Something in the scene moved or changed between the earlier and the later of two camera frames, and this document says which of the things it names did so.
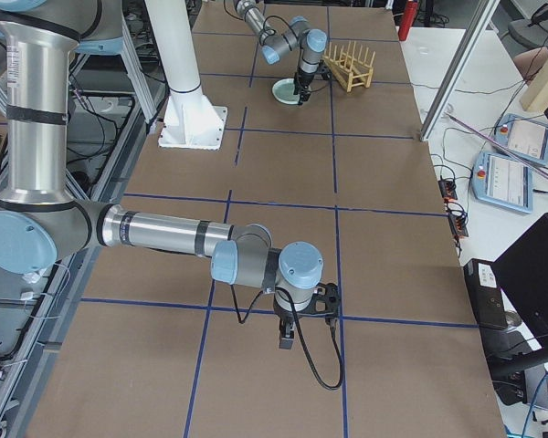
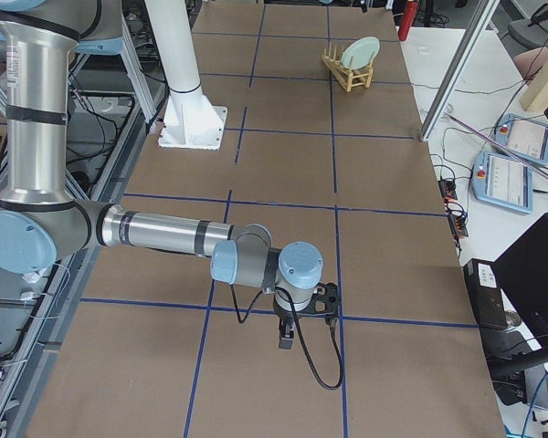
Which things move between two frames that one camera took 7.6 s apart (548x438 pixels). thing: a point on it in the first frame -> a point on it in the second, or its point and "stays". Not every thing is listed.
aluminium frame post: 459,68 stays
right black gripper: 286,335 stays
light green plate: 283,91 -> 361,53
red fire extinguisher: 407,19 stays
